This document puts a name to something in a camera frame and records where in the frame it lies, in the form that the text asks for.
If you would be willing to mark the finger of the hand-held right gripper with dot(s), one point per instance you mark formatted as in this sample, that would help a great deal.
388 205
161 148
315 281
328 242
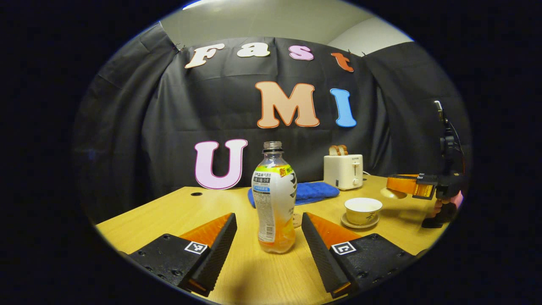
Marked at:
402 184

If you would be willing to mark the blue towel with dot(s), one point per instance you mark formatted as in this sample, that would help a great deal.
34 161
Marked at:
315 190

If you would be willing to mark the white toaster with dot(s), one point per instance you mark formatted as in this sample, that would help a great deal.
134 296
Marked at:
342 171

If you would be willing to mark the round cork coaster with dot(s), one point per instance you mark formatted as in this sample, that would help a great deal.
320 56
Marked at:
297 220

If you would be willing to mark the ceiling light panel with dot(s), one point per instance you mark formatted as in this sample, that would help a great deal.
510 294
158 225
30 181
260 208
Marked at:
203 4

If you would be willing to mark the cream saucer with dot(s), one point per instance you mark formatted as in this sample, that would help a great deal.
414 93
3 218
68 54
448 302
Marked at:
351 224

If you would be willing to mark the clear labelled water bottle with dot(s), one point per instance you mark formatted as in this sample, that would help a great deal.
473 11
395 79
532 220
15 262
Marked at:
273 203

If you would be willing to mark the cream teacup lid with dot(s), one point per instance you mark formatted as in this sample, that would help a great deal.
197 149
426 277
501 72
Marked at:
391 194

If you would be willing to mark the bread slice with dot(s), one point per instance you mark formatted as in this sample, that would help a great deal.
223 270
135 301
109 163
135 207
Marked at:
343 149
333 150

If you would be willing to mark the cream teacup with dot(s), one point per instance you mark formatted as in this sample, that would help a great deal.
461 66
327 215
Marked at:
363 212

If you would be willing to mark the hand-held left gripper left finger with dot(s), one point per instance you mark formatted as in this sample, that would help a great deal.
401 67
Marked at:
220 250

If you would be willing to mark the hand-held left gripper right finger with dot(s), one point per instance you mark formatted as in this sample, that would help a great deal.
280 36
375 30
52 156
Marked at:
317 254

